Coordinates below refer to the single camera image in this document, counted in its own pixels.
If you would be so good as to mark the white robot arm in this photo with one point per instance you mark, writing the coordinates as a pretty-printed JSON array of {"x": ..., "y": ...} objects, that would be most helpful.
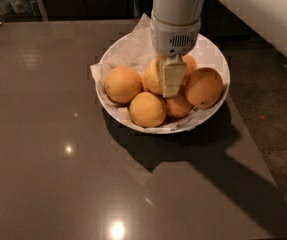
[{"x": 267, "y": 18}]

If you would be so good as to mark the white paper liner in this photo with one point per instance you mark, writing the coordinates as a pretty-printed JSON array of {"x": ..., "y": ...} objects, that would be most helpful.
[{"x": 135, "y": 50}]

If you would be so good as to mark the back reddish orange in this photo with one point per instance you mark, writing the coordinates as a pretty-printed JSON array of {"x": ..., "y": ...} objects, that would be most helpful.
[{"x": 191, "y": 66}]

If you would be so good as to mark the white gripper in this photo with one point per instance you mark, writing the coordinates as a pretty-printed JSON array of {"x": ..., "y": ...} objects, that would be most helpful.
[{"x": 173, "y": 39}]

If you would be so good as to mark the white bowl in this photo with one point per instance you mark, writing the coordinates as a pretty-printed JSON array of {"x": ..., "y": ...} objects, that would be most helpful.
[{"x": 206, "y": 54}]

